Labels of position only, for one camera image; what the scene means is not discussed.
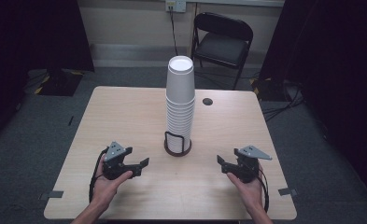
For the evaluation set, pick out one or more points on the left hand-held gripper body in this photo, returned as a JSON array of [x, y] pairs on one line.
[[114, 161]]

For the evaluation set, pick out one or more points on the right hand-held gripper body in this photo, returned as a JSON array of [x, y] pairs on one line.
[[248, 165]]

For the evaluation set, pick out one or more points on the stack of white paper cups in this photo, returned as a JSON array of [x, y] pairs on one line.
[[180, 90]]

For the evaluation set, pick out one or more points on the person's right hand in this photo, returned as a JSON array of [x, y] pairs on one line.
[[249, 193]]

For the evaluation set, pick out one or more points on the person's left hand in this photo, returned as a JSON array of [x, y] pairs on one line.
[[105, 189]]

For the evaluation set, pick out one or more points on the grey tape strip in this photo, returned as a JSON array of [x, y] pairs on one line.
[[287, 191], [51, 195]]

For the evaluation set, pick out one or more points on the black round table grommet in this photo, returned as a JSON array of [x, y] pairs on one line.
[[207, 101]]

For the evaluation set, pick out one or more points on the black stand base yellow tape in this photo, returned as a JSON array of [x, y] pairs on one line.
[[59, 82]]

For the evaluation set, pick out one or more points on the black folding chair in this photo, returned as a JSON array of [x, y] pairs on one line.
[[221, 46]]

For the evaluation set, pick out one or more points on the black curtain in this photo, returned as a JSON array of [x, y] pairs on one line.
[[31, 37], [336, 62]]

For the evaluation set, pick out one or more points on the white wall outlet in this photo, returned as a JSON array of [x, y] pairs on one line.
[[175, 5]]

